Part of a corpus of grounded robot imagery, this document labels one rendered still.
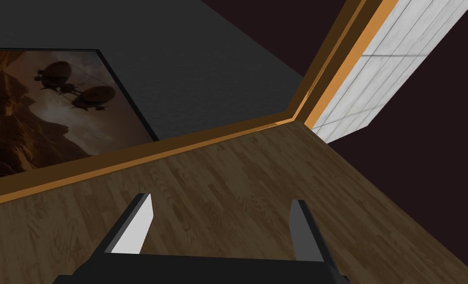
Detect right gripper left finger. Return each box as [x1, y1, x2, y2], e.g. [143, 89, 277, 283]
[99, 193, 154, 255]

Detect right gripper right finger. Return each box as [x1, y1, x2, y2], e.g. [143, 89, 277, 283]
[289, 199, 334, 263]

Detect framed airship picture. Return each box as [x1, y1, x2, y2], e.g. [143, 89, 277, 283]
[0, 48, 160, 183]

